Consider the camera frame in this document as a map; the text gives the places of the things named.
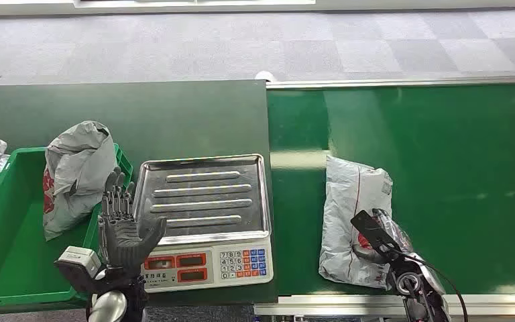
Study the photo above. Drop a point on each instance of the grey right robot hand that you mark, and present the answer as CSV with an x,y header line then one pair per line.
x,y
397,233

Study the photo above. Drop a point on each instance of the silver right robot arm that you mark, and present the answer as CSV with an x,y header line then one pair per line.
x,y
419,284

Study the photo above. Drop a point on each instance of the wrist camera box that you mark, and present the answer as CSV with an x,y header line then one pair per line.
x,y
373,231
79,262

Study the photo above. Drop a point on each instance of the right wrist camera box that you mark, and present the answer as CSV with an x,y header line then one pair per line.
x,y
373,231

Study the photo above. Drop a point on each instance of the white conveyor roller end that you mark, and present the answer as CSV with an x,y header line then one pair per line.
x,y
265,76

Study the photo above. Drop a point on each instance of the grey mailer package red print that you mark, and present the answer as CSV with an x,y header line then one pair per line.
x,y
346,200

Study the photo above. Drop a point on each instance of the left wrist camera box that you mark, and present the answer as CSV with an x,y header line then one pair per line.
x,y
79,262

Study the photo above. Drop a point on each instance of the green plastic basket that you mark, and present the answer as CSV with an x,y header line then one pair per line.
x,y
13,262

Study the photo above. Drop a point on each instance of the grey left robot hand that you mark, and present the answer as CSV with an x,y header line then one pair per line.
x,y
124,242

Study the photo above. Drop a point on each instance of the green conveyor belt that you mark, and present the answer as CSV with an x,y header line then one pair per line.
x,y
462,155

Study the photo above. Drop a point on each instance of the steel tray electronic scale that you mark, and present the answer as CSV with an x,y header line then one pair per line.
x,y
204,200

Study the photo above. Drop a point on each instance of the crumpled grey mailer package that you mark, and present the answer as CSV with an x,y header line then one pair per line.
x,y
79,173

